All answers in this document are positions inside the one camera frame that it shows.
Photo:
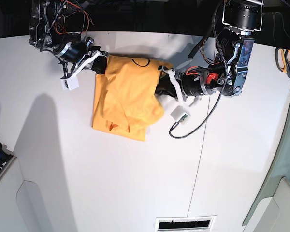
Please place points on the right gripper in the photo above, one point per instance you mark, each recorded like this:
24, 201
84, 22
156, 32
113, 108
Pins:
74, 50

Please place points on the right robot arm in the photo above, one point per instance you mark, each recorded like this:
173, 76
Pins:
47, 33

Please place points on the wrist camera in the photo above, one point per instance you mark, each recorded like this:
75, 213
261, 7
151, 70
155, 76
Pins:
180, 114
70, 83

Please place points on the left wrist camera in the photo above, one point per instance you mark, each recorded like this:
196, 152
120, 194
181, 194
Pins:
180, 114

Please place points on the orange t-shirt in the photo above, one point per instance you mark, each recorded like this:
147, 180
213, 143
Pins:
125, 103

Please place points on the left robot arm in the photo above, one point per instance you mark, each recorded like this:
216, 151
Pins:
226, 48

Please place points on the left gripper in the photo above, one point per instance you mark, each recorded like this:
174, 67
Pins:
195, 81

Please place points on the orange handled scissors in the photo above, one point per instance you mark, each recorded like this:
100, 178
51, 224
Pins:
282, 58

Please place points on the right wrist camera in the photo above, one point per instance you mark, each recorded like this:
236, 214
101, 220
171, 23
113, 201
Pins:
70, 83

